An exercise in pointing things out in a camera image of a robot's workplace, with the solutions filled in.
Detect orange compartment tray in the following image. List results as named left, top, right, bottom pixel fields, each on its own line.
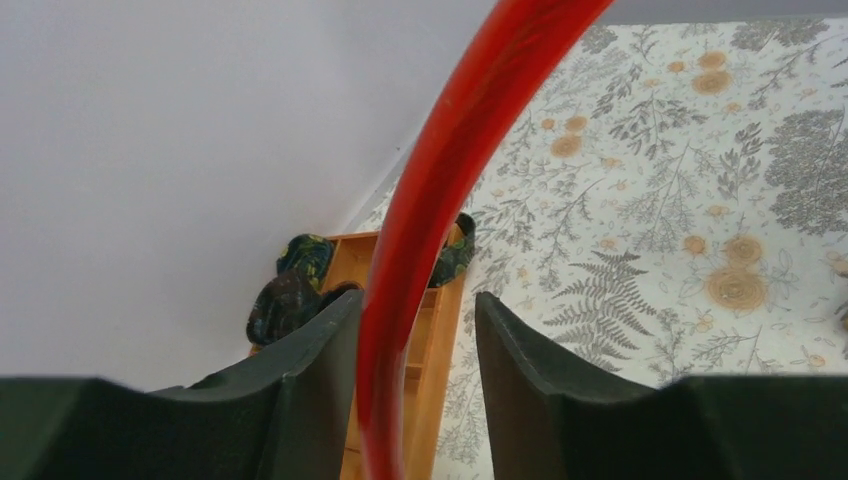
left=316, top=225, right=465, bottom=479

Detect red cable lock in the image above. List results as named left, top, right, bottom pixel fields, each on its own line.
left=356, top=0, right=609, bottom=479

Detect dark rolled sock right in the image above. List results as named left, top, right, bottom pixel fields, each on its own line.
left=427, top=212, right=477, bottom=289

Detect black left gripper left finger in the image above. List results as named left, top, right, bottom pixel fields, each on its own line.
left=1, top=290, right=363, bottom=479

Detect dark green rolled sock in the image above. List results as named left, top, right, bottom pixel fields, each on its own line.
left=276, top=233, right=335, bottom=291

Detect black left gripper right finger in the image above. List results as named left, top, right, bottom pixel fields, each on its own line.
left=475, top=292, right=847, bottom=480

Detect dark rolled sock back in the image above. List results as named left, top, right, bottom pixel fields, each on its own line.
left=246, top=269, right=322, bottom=348

